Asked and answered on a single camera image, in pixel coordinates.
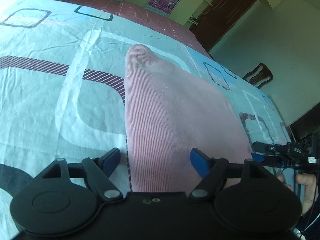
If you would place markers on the dark brown door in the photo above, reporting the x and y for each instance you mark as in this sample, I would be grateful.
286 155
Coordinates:
217 19

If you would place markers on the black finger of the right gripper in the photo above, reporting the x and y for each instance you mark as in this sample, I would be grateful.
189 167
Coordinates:
260 146

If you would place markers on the pink checked bed cover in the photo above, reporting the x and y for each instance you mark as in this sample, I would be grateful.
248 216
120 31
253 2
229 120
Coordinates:
146 18

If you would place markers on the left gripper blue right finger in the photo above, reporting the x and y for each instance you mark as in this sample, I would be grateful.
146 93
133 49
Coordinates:
212 172

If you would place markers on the pink knit sweater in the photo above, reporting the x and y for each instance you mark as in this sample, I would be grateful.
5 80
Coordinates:
168 112

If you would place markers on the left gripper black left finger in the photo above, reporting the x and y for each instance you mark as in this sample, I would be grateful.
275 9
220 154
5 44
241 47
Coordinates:
97 173

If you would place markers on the dark cabinet at bedside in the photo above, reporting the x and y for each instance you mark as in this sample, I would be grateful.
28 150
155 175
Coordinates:
306 124

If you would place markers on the dark wooden chair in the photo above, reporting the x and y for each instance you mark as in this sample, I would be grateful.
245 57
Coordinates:
259 76

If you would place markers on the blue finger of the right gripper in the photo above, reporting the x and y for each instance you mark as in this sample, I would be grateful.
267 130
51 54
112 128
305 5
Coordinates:
267 159

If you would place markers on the corner shelf unit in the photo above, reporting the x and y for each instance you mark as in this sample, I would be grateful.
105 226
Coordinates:
199 10

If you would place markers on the light blue patterned bedsheet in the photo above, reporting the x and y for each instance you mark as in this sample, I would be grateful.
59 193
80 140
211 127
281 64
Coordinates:
62 93

